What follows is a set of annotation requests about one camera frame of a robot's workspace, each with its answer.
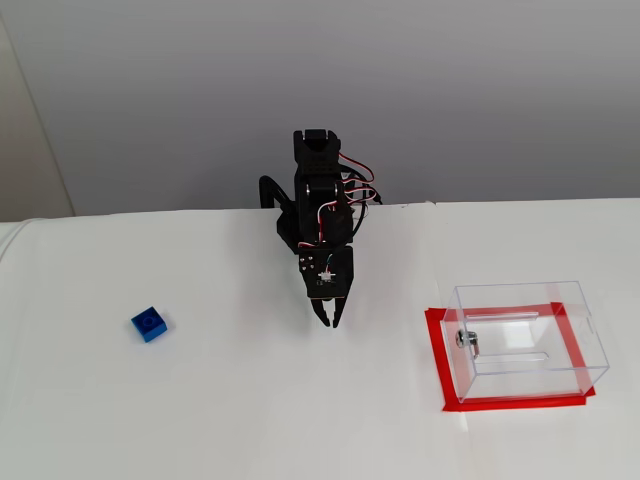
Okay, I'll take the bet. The transparent plastic box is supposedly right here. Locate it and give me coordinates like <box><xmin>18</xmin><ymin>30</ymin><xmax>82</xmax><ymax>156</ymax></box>
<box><xmin>439</xmin><ymin>280</ymin><xmax>610</xmax><ymax>404</ymax></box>

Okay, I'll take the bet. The red tape strip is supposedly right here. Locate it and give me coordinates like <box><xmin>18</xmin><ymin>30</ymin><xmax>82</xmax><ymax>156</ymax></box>
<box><xmin>549</xmin><ymin>301</ymin><xmax>597</xmax><ymax>396</ymax></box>
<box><xmin>424</xmin><ymin>307</ymin><xmax>464</xmax><ymax>413</ymax></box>
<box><xmin>442</xmin><ymin>387</ymin><xmax>597</xmax><ymax>413</ymax></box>
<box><xmin>427</xmin><ymin>302</ymin><xmax>566</xmax><ymax>321</ymax></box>

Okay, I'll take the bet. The thin black cable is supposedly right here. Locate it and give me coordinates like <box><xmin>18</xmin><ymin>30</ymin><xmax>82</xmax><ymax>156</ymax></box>
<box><xmin>348</xmin><ymin>169</ymin><xmax>385</xmax><ymax>240</ymax></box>

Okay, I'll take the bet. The blue lego brick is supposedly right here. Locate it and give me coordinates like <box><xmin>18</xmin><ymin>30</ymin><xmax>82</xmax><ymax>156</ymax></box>
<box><xmin>130</xmin><ymin>305</ymin><xmax>169</xmax><ymax>344</ymax></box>

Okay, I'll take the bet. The thick black cable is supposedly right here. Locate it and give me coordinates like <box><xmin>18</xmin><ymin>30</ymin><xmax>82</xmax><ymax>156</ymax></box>
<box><xmin>258</xmin><ymin>174</ymin><xmax>294</xmax><ymax>211</ymax></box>

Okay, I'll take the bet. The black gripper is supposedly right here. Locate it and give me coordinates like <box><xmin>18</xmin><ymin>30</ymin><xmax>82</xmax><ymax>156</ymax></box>
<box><xmin>298</xmin><ymin>243</ymin><xmax>354</xmax><ymax>329</ymax></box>

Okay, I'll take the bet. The red white black servo cable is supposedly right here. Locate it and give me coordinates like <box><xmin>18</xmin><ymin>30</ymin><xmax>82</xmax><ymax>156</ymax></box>
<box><xmin>337</xmin><ymin>153</ymin><xmax>376</xmax><ymax>207</ymax></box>

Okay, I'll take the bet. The silver metal cam lock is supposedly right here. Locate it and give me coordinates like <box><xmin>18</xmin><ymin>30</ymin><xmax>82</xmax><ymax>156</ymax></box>
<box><xmin>455</xmin><ymin>329</ymin><xmax>482</xmax><ymax>360</ymax></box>

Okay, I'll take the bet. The black wrist camera board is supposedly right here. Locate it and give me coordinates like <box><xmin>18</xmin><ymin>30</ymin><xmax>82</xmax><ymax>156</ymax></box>
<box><xmin>312</xmin><ymin>248</ymin><xmax>355</xmax><ymax>301</ymax></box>

